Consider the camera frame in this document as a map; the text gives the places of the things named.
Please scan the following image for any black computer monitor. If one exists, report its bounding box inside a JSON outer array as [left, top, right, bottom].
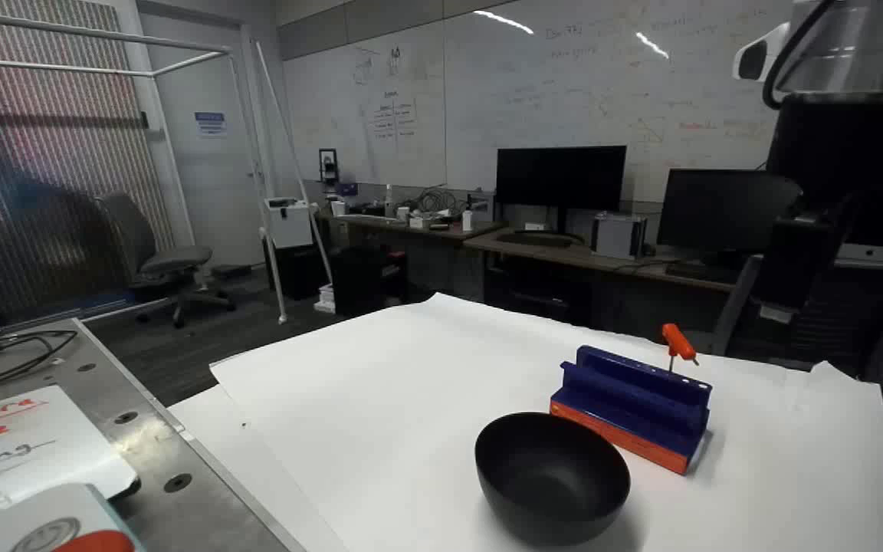
[[657, 169, 801, 259], [494, 145, 624, 221]]

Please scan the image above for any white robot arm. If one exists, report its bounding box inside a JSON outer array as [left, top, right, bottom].
[[733, 0, 883, 356]]

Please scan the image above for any white door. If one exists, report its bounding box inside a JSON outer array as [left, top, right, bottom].
[[140, 12, 260, 266]]

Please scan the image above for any wooden desk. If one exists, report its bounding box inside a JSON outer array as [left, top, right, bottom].
[[343, 215, 759, 292]]

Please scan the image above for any black bowl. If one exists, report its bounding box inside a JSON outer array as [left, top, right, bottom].
[[473, 412, 632, 546]]

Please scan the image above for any black keyboard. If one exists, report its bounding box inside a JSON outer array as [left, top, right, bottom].
[[497, 230, 579, 249]]

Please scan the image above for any white paper sheet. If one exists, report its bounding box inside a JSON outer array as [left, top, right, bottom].
[[171, 294, 883, 552]]

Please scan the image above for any orange handled tool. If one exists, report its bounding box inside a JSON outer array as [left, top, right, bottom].
[[661, 322, 698, 363]]

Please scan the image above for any white paper with writing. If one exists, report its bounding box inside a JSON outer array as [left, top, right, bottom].
[[0, 387, 139, 509]]

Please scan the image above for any blue and orange tool holder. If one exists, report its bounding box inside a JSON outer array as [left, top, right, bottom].
[[550, 346, 712, 476]]

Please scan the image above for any grey office chair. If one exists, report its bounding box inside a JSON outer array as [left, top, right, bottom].
[[96, 192, 237, 327]]

